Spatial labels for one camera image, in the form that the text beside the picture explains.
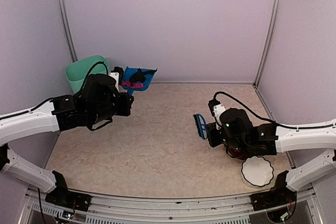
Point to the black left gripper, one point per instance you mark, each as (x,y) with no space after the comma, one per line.
(125,109)

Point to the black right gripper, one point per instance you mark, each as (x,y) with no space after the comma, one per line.
(213,140)

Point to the blue hand brush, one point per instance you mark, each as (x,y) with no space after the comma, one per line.
(201,125)

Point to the blue dustpan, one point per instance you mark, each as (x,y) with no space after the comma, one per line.
(137,79)

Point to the teal plastic waste bin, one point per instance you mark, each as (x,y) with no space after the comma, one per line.
(77,71)

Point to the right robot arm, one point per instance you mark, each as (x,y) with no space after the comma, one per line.
(233,128)

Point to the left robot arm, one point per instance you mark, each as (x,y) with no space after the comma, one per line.
(93,107)

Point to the red floral bowl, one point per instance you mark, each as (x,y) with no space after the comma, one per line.
(233,153)

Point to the white scalloped bowl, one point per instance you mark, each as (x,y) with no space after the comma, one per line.
(257,172)

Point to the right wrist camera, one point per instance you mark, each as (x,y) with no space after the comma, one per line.
(217,109)

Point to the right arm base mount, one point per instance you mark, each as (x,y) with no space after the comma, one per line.
(278,195)

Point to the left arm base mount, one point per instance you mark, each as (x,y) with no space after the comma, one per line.
(62,196)

